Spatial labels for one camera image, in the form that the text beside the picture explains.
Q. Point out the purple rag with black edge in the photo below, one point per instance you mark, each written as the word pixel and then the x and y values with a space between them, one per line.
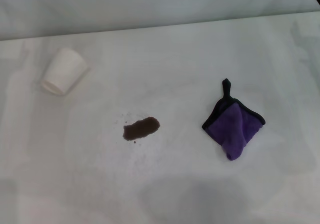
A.
pixel 233 124

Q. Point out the dark brown liquid stain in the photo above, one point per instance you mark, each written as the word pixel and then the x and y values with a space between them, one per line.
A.
pixel 141 129

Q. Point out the white paper cup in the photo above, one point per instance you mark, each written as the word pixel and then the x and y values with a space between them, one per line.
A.
pixel 65 68

